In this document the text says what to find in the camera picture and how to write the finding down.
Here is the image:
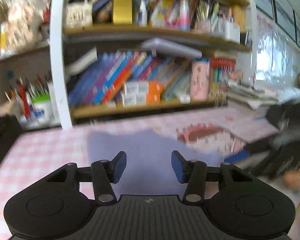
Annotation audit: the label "white pen holder with pens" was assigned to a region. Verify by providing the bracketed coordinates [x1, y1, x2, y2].
[192, 0, 240, 43]

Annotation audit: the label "pink and purple sweater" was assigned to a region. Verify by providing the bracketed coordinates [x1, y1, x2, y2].
[87, 129, 230, 198]

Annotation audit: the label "white jar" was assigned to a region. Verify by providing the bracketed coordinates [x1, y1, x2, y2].
[31, 94, 53, 127]

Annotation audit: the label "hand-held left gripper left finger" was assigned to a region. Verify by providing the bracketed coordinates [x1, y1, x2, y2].
[45, 151, 128, 203]

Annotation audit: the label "cream quilted handbag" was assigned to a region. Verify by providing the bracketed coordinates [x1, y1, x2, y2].
[65, 0, 93, 28]

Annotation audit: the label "wall chart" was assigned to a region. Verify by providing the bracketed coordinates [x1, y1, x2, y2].
[255, 12, 300, 80]

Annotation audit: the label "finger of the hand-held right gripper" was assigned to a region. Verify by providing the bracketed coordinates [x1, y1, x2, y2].
[224, 140, 275, 164]

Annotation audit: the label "row of red books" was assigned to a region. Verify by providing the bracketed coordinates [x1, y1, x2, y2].
[210, 57, 237, 90]

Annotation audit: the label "bundle of coloured pencils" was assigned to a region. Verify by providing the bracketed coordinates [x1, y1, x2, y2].
[4, 74, 50, 100]

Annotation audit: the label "white flat tray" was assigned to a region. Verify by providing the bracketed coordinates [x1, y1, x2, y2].
[141, 38, 202, 59]

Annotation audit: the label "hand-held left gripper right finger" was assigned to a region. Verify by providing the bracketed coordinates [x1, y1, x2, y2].
[171, 150, 253, 203]

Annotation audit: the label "white side shelf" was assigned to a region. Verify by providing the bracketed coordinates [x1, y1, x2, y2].
[0, 40, 63, 130]

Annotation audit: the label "orange and white box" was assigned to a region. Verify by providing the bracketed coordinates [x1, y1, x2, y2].
[124, 81, 163, 94]
[121, 92, 162, 105]

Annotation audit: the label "black box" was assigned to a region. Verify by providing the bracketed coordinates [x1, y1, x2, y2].
[0, 104, 23, 180]

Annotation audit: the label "row of colourful books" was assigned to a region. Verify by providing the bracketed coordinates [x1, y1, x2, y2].
[67, 50, 193, 105]

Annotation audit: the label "pink printed cup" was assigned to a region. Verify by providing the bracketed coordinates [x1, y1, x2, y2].
[190, 59, 210, 102]

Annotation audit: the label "white spray bottle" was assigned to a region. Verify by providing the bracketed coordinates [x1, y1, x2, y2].
[139, 0, 148, 27]

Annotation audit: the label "white wooden bookshelf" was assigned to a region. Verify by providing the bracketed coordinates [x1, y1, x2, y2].
[49, 0, 253, 130]

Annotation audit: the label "pink gradient bottle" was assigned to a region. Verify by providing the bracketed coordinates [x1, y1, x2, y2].
[179, 0, 192, 32]

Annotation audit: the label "yellow box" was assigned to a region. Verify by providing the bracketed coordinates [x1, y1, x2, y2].
[112, 0, 133, 25]

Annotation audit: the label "stack of magazines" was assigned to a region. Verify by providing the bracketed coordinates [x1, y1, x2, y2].
[225, 80, 280, 110]

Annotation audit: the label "rabbit-shaped card ornament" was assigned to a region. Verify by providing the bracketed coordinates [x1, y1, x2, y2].
[5, 2, 33, 48]

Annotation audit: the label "person's right hand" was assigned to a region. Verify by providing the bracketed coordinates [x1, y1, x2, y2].
[283, 150, 300, 193]

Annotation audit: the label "row of thin paperbacks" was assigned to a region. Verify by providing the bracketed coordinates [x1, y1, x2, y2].
[150, 0, 180, 29]

